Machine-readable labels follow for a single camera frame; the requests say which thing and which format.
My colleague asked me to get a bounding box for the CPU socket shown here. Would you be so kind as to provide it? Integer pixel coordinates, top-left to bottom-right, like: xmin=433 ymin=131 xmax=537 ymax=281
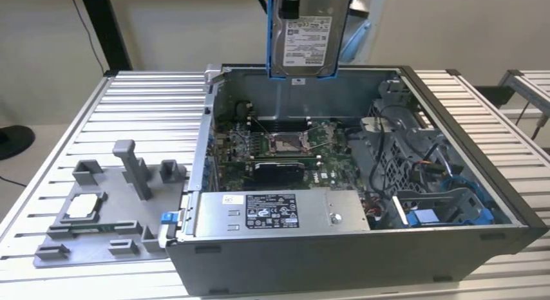
xmin=268 ymin=132 xmax=308 ymax=155

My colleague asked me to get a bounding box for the grey disk bay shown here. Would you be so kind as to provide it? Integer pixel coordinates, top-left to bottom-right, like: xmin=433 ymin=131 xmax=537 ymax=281
xmin=386 ymin=187 xmax=513 ymax=230

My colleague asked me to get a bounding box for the light blue wire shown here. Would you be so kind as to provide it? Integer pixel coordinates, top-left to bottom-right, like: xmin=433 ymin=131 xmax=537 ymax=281
xmin=442 ymin=174 xmax=491 ymax=201

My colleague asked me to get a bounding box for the black camera cable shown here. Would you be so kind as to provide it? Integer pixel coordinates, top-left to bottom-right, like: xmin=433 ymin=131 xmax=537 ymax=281
xmin=68 ymin=0 xmax=108 ymax=72

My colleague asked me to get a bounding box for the blue carrier in bay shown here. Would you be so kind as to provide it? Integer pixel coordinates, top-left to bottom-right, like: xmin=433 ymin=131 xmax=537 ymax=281
xmin=406 ymin=209 xmax=441 ymax=224

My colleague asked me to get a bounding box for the black RAM slot bank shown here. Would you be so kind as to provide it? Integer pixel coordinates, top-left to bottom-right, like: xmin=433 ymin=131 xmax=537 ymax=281
xmin=247 ymin=116 xmax=315 ymax=133

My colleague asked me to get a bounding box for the green motherboard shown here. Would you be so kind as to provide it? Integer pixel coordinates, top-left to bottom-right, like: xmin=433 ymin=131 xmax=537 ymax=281
xmin=212 ymin=119 xmax=366 ymax=193

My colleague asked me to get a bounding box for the grey parts rack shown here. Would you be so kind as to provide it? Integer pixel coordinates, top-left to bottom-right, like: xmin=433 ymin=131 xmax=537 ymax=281
xmin=32 ymin=139 xmax=190 ymax=268

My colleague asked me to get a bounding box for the open black PC case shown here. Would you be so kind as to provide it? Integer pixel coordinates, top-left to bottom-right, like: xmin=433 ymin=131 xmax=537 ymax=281
xmin=166 ymin=63 xmax=550 ymax=296

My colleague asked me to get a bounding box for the silver CPU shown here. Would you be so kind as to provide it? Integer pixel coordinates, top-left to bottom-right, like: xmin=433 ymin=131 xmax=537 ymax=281
xmin=67 ymin=193 xmax=104 ymax=219

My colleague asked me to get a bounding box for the long black wire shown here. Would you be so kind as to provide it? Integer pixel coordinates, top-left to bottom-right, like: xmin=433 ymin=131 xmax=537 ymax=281
xmin=371 ymin=105 xmax=405 ymax=198

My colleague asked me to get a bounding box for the metal slat side table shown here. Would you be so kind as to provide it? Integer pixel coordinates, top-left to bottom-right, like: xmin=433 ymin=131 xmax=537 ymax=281
xmin=498 ymin=69 xmax=550 ymax=116

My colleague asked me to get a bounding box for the grey metal drive cage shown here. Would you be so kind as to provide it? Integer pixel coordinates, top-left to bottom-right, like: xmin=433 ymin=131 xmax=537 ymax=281
xmin=347 ymin=98 xmax=474 ymax=198

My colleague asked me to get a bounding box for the black upright post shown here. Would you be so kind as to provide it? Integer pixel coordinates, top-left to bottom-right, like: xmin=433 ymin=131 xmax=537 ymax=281
xmin=79 ymin=0 xmax=132 ymax=72

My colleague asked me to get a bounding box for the silver power supply unit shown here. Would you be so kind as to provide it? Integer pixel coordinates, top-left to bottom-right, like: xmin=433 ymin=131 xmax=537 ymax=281
xmin=192 ymin=189 xmax=371 ymax=238

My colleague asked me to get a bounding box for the hard disk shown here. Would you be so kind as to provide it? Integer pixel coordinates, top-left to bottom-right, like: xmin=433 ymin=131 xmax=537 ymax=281
xmin=264 ymin=0 xmax=351 ymax=80

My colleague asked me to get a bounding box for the black round stand base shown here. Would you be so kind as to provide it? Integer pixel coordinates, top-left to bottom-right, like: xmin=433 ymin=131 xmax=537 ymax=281
xmin=0 ymin=125 xmax=35 ymax=160

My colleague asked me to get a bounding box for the thin metal locking lever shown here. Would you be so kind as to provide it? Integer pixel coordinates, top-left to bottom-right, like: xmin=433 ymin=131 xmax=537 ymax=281
xmin=252 ymin=117 xmax=271 ymax=135

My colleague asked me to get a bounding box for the black graphics card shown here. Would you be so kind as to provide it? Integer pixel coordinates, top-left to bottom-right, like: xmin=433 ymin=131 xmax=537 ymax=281
xmin=252 ymin=161 xmax=307 ymax=187

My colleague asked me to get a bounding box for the green RAM stick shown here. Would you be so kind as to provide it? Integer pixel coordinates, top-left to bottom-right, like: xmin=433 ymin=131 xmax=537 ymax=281
xmin=49 ymin=224 xmax=134 ymax=234

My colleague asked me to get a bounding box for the black connector with orange wire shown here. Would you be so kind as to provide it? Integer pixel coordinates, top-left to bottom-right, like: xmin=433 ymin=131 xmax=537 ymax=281
xmin=411 ymin=160 xmax=445 ymax=185

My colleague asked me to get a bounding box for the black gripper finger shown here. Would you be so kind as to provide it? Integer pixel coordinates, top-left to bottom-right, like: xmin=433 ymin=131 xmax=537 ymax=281
xmin=279 ymin=0 xmax=300 ymax=20

